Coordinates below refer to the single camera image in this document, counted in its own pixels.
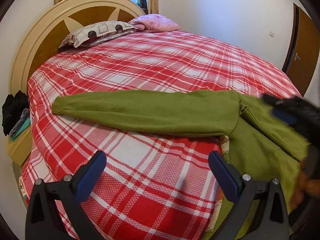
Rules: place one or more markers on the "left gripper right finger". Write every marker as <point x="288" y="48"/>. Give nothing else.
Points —
<point x="270" y="220"/>

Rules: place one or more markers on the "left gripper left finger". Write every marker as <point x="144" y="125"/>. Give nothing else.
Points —
<point x="43" y="220"/>

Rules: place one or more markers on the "green striped knit sweater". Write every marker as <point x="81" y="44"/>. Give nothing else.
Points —
<point x="252" y="139"/>

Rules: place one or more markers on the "clothes pile on nightstand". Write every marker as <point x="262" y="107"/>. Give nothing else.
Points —
<point x="16" y="115"/>

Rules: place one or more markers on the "right hand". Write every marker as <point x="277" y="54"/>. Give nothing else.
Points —
<point x="304" y="186"/>

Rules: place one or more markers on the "brown wooden door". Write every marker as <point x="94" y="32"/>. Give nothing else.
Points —
<point x="303" y="51"/>

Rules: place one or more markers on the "cream nightstand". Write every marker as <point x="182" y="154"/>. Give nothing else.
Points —
<point x="20" y="149"/>

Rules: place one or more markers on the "red plaid bed cover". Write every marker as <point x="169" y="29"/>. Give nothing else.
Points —
<point x="164" y="62"/>

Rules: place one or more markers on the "cream wooden headboard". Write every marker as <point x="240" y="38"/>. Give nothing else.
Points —
<point x="44" y="37"/>

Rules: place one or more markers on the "pink pillow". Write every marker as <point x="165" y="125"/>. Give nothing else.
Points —
<point x="154" y="23"/>

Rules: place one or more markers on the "grey patterned pillow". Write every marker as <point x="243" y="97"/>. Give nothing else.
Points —
<point x="97" y="33"/>

